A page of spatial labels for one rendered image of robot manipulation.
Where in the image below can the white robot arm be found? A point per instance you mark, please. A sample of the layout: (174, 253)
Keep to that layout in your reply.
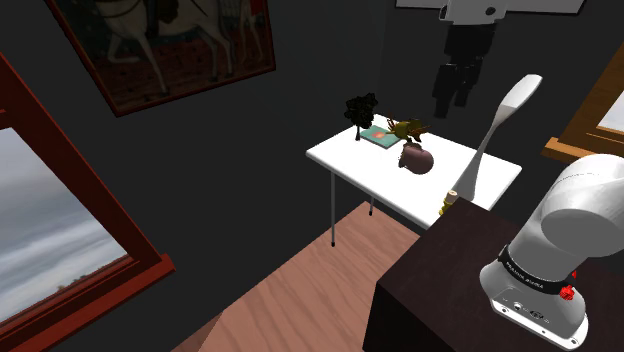
(575, 214)

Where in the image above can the dark robot stand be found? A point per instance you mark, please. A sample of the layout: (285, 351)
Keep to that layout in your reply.
(438, 273)

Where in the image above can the framed horse wall picture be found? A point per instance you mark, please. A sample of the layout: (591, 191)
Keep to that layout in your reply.
(166, 44)

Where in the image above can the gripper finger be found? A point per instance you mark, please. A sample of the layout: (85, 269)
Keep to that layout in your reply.
(467, 83)
(443, 90)

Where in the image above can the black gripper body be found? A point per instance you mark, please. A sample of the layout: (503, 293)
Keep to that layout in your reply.
(470, 41)

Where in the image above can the white table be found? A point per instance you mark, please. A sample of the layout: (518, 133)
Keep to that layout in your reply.
(370, 166)

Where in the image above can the teal book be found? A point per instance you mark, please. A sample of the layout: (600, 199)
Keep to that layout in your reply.
(378, 136)

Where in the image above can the yellow-green spiky plant figure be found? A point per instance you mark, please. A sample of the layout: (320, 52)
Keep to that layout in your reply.
(403, 129)

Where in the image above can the black tree figure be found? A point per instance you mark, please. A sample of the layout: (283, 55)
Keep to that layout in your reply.
(360, 109)

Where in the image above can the tall white curved sculpture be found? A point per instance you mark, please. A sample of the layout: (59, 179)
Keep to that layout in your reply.
(507, 109)

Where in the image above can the small yellow figure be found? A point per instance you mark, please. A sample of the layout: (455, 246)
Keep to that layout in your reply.
(447, 202)

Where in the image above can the red framed window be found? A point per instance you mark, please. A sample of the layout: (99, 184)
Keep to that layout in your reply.
(48, 229)

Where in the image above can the mauve round vase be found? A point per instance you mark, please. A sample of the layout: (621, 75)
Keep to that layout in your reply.
(418, 160)

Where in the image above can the brown wooden framed window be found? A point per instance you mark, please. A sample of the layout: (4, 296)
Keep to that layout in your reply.
(592, 117)

